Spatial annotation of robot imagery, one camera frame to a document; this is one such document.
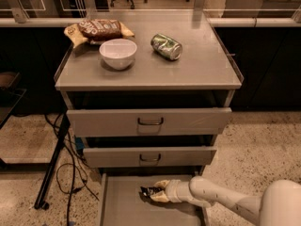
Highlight black rxbar chocolate wrapper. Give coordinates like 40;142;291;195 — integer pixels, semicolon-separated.
140;186;163;197

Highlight grey open bottom drawer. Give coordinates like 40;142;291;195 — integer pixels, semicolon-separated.
96;173;208;226

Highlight white horizontal rail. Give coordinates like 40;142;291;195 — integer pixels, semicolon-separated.
0;18;301;27

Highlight black floor cables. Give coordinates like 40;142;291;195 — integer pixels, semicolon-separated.
43;111;101;226

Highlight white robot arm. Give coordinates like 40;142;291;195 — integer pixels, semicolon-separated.
150;176;301;226

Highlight grey metal drawer cabinet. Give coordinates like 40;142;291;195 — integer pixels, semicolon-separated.
54;8;245;226

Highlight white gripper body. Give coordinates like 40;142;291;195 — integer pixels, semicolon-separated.
165;180;193;202

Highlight brown chip bag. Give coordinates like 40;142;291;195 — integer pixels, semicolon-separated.
64;19;135;48

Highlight green soda can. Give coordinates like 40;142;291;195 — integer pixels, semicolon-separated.
150;33;182;61

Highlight grey top drawer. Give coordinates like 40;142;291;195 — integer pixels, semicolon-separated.
67;107;231;137

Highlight black table leg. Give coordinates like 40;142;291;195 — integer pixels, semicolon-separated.
34;114;70;209

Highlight white ceramic bowl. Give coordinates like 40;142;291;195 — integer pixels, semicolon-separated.
99;39;137;70

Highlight grey middle drawer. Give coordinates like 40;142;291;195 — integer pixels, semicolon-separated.
84;146;217;168

